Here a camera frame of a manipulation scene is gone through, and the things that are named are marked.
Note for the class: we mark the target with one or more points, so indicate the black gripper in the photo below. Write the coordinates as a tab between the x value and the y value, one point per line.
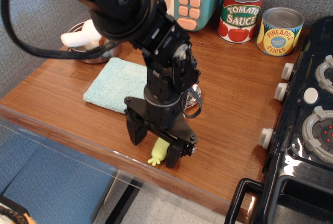
165	121

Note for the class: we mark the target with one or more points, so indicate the spoon with yellow-green handle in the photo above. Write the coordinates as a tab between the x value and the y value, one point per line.
159	151

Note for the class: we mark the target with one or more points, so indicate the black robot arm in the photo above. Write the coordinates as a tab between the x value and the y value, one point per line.
171	69

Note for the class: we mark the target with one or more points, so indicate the tomato sauce can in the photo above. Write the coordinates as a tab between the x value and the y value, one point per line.
238	20

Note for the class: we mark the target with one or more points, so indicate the pineapple slices can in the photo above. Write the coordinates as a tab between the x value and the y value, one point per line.
279	31

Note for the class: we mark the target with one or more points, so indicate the light blue folded cloth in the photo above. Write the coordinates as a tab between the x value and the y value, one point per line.
117	80

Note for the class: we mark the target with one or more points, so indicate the small steel pot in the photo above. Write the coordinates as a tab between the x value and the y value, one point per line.
114	52

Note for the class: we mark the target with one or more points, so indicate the white and brown plush mushroom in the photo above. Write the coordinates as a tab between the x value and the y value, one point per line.
88	37

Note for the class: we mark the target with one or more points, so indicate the black toy stove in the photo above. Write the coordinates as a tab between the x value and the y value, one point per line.
297	182

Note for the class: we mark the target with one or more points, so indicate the orange plush object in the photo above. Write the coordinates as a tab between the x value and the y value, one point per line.
11	216

